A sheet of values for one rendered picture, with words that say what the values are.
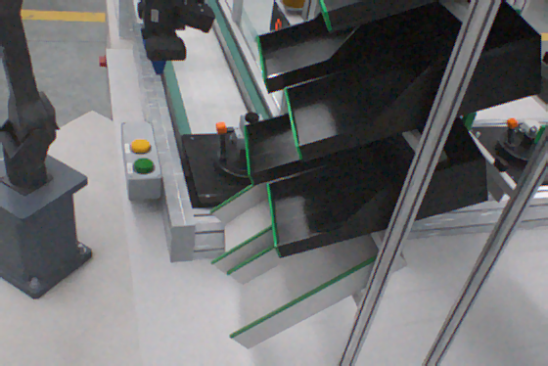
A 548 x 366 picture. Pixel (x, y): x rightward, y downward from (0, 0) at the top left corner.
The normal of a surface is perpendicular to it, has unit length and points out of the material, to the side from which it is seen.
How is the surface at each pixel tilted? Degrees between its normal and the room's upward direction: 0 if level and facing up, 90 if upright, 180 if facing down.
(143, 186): 90
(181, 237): 90
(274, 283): 45
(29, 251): 90
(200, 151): 0
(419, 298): 0
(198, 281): 0
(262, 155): 25
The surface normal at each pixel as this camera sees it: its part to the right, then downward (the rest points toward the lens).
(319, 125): -0.27, -0.72
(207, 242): 0.27, 0.63
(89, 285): 0.16, -0.77
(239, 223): -0.58, -0.58
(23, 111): 0.54, 0.13
